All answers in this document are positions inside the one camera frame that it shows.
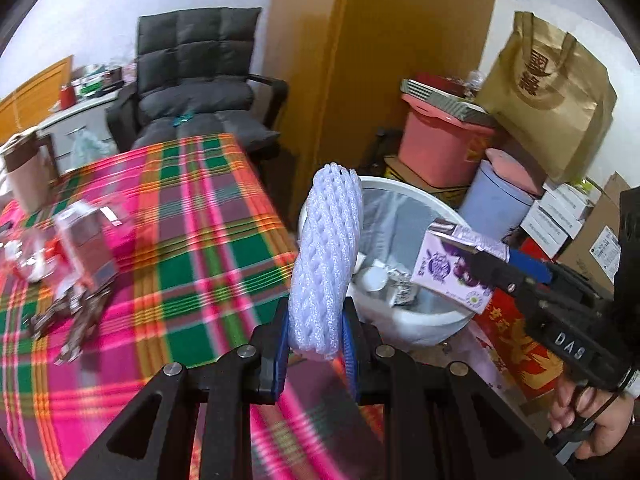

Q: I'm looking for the pink jug with brown lid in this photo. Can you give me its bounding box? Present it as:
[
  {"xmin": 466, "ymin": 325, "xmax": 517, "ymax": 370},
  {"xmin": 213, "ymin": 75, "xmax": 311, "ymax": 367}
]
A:
[{"xmin": 0, "ymin": 130, "xmax": 61, "ymax": 211}]

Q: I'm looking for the plaid tablecloth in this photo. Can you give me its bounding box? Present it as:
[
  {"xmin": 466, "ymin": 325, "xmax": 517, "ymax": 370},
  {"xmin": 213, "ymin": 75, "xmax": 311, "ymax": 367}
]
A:
[{"xmin": 0, "ymin": 132, "xmax": 381, "ymax": 480}]

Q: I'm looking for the red flat box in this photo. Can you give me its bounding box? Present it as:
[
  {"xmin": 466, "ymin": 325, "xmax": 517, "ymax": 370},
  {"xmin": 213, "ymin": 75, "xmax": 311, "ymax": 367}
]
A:
[{"xmin": 417, "ymin": 72, "xmax": 471, "ymax": 96}]

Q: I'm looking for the white desk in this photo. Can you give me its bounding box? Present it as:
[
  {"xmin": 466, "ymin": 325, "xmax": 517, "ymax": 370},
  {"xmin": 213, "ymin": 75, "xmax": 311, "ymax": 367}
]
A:
[{"xmin": 35, "ymin": 87, "xmax": 131, "ymax": 161}]

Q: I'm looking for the white cardboard box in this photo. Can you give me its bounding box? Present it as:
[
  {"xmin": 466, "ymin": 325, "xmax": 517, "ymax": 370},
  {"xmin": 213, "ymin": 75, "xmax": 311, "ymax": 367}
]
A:
[{"xmin": 542, "ymin": 182, "xmax": 596, "ymax": 221}]

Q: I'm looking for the light blue cylinder container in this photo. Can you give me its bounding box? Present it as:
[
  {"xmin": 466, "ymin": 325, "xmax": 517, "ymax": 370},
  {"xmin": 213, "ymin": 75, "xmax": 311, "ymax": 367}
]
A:
[{"xmin": 457, "ymin": 160, "xmax": 536, "ymax": 241}]

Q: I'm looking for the brown drink carton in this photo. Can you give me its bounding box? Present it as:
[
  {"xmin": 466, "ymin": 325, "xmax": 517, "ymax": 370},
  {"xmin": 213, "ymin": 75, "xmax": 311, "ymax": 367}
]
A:
[{"xmin": 52, "ymin": 205, "xmax": 121, "ymax": 291}]

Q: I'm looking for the brown cardboard box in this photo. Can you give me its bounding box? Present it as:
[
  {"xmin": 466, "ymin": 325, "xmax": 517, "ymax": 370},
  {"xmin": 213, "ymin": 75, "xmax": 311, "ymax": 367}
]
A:
[{"xmin": 555, "ymin": 172, "xmax": 633, "ymax": 301}]

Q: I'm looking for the person's right hand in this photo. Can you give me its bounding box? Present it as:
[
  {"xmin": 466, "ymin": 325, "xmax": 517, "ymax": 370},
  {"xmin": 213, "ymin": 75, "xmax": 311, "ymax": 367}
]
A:
[{"xmin": 547, "ymin": 374, "xmax": 640, "ymax": 461}]

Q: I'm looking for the pink lid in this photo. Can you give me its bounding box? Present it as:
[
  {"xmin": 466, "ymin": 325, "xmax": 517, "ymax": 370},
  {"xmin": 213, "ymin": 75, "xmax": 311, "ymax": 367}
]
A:
[{"xmin": 485, "ymin": 147, "xmax": 548, "ymax": 196}]

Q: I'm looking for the gold paper bag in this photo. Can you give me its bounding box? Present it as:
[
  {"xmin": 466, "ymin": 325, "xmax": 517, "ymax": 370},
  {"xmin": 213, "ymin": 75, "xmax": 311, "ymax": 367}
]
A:
[{"xmin": 475, "ymin": 11, "xmax": 618, "ymax": 186}]

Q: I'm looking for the translucent bin liner bag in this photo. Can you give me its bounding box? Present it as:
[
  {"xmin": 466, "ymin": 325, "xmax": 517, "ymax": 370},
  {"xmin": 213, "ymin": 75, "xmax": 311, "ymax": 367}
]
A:
[{"xmin": 350, "ymin": 185, "xmax": 471, "ymax": 321}]

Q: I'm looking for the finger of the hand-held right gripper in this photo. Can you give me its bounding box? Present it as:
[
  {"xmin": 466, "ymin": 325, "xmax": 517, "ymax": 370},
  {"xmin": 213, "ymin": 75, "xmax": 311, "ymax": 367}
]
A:
[
  {"xmin": 472, "ymin": 250, "xmax": 539, "ymax": 307},
  {"xmin": 507, "ymin": 247, "xmax": 569, "ymax": 287}
]

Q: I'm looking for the yellow patterned box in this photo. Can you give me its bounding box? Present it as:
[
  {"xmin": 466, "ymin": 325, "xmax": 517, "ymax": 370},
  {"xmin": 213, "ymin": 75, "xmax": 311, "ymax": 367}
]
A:
[{"xmin": 382, "ymin": 155, "xmax": 468, "ymax": 208}]

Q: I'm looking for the pink plastic bucket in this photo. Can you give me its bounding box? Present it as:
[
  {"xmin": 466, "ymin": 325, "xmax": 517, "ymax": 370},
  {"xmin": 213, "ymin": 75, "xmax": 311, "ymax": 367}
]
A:
[{"xmin": 399, "ymin": 95, "xmax": 498, "ymax": 191}]

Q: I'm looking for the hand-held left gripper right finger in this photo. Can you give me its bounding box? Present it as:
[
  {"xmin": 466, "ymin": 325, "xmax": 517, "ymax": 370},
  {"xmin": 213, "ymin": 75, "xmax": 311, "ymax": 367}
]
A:
[{"xmin": 341, "ymin": 297, "xmax": 576, "ymax": 480}]

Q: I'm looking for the purple milk carton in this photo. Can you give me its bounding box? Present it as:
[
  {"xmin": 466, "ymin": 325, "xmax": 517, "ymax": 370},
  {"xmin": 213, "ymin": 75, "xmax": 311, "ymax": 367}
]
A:
[{"xmin": 410, "ymin": 219, "xmax": 511, "ymax": 316}]

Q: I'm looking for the stack of white boxes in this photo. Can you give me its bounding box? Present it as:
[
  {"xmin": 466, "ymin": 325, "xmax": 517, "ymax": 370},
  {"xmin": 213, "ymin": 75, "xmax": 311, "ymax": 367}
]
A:
[{"xmin": 520, "ymin": 200, "xmax": 583, "ymax": 256}]

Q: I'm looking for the silver foil wrapper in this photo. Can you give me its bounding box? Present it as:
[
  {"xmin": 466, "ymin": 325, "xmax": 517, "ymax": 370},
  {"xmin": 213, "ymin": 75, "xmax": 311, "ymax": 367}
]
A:
[{"xmin": 387, "ymin": 265, "xmax": 418, "ymax": 306}]

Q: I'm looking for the clear plastic bag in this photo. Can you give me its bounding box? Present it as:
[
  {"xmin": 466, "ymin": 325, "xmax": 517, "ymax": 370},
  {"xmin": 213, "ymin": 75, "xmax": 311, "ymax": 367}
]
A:
[{"xmin": 67, "ymin": 127, "xmax": 118, "ymax": 168}]

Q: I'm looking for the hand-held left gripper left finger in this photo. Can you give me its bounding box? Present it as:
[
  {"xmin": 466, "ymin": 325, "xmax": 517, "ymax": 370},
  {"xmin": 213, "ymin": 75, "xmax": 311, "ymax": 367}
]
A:
[{"xmin": 65, "ymin": 297, "xmax": 291, "ymax": 480}]

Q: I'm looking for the striped flat box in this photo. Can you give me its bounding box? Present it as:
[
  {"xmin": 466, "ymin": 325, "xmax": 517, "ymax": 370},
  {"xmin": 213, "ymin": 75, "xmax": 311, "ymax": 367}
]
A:
[{"xmin": 400, "ymin": 78, "xmax": 496, "ymax": 128}]

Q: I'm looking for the wooden headboard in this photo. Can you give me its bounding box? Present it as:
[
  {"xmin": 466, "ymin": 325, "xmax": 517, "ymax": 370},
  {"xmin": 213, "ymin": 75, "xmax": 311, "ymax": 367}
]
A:
[{"xmin": 0, "ymin": 55, "xmax": 75, "ymax": 136}]

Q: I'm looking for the clear bottle with red label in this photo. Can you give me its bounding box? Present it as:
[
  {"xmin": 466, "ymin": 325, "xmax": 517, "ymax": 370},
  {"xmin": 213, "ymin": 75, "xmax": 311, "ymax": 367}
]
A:
[{"xmin": 0, "ymin": 230, "xmax": 66, "ymax": 283}]

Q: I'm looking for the red gift bag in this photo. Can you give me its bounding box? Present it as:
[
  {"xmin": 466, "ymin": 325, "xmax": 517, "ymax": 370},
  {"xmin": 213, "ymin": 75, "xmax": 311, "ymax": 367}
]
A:
[{"xmin": 472, "ymin": 287, "xmax": 566, "ymax": 401}]

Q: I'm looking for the white trash bin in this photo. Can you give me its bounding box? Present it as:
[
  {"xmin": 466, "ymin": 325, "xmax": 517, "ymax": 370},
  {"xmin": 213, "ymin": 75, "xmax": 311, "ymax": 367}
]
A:
[{"xmin": 297, "ymin": 176, "xmax": 488, "ymax": 348}]

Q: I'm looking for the yellow wooden wardrobe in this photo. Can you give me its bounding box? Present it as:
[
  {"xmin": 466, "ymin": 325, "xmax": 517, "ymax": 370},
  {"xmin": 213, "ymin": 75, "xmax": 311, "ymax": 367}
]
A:
[{"xmin": 262, "ymin": 0, "xmax": 501, "ymax": 231}]

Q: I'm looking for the white foam net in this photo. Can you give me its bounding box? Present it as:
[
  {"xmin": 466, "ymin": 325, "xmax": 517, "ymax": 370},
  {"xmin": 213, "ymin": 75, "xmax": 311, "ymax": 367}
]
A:
[{"xmin": 290, "ymin": 161, "xmax": 363, "ymax": 361}]

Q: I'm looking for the grey padded chair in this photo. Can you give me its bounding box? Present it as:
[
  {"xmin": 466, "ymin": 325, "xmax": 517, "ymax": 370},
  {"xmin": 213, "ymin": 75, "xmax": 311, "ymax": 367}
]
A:
[{"xmin": 106, "ymin": 7, "xmax": 290, "ymax": 161}]

